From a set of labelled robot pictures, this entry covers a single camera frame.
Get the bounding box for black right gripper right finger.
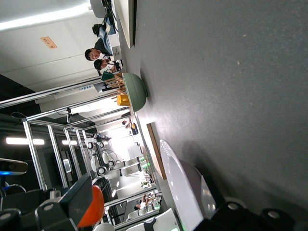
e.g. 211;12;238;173
193;175;246;231

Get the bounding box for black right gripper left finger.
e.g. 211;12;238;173
35;175;93;231

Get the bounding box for orange fruit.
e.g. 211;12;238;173
77;184;105;228

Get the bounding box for white round plate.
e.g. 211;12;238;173
159;139;217;231

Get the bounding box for white background robot arms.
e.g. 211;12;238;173
85;133;151;180

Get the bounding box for person in white shirt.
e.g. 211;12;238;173
93;58;124;74
134;192;157;210

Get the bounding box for wooden cutting board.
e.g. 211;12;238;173
146;123;167;180

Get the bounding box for yellow mug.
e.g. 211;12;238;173
116;94;131;107

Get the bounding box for grey monitor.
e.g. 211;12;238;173
93;81;114;94

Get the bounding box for pale green bowl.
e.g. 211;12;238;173
121;73;148;113

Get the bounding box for wooden mug rack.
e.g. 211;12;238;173
103;73;128;100

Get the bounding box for green bag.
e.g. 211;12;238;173
101;71;116;81

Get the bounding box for person in dark shirt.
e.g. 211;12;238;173
84;38;113;62

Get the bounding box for white labelled box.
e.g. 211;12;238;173
106;33;121;60

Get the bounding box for aluminium frame structure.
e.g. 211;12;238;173
0;77;162;231

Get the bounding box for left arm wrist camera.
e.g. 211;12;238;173
0;157;28;176

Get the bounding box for orange wall sign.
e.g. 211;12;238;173
40;36;58;50

